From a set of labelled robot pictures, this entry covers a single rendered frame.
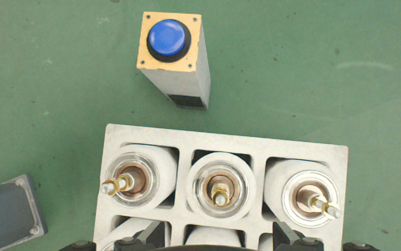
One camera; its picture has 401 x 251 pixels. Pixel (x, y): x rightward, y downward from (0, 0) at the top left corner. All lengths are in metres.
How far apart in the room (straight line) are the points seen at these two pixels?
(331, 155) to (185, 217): 0.25
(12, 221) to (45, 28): 0.45
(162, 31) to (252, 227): 0.31
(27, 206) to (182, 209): 0.40
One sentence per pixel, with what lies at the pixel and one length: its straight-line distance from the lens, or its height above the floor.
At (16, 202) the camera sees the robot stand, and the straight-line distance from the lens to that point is 0.73.
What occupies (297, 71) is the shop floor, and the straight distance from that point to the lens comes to 0.68.
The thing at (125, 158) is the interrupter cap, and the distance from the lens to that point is 0.40.
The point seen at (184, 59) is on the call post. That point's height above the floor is 0.31.
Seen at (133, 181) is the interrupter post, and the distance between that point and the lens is 0.37.
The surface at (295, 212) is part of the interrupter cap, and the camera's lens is 0.40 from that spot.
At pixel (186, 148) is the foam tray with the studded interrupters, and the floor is 0.18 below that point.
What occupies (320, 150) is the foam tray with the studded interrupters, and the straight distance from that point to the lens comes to 0.48.
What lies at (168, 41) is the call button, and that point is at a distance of 0.33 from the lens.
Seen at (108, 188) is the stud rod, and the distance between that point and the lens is 0.31.
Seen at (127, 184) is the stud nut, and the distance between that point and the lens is 0.36.
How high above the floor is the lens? 0.63
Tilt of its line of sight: 84 degrees down
